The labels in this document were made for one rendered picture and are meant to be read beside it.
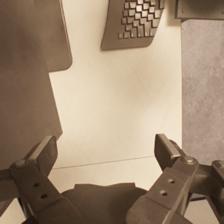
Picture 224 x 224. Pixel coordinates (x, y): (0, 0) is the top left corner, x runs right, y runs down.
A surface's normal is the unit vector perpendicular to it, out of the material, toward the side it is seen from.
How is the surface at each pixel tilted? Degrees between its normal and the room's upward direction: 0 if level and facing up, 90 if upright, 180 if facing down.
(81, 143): 0
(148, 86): 0
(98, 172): 0
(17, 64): 86
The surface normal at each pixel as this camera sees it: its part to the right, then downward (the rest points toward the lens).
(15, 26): 0.99, -0.11
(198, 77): 0.03, 0.30
